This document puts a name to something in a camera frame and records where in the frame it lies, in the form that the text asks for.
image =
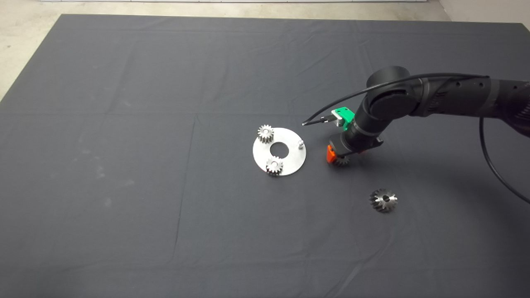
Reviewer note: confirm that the larger steel bevel gear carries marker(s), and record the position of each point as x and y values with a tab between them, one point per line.
379	203

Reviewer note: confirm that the dark grey table cloth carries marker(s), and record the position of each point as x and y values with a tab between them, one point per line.
124	165

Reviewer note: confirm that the bright green camera mount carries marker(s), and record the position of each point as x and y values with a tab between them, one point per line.
347	115

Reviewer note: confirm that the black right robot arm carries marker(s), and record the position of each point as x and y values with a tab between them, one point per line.
455	97

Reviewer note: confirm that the small silver camera box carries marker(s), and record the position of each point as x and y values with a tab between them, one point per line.
337	120

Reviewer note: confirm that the small dark steel gear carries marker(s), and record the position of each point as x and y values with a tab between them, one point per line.
343	162

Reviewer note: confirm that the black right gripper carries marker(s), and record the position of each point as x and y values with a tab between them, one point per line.
348	147

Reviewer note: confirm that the round metal plate with hole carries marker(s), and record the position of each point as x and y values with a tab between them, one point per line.
290	165

